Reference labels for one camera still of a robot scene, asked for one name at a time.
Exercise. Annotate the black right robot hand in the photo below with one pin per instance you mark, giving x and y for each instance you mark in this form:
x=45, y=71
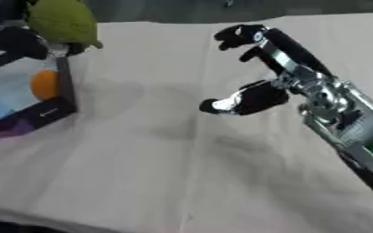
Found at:
x=258, y=98

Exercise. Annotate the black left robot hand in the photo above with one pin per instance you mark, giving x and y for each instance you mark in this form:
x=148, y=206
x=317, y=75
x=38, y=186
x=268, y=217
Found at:
x=14, y=42

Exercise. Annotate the green soft toy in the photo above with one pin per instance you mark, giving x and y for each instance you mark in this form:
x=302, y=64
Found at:
x=62, y=21

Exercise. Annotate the orange ball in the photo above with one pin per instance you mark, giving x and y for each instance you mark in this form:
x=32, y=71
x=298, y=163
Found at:
x=45, y=85

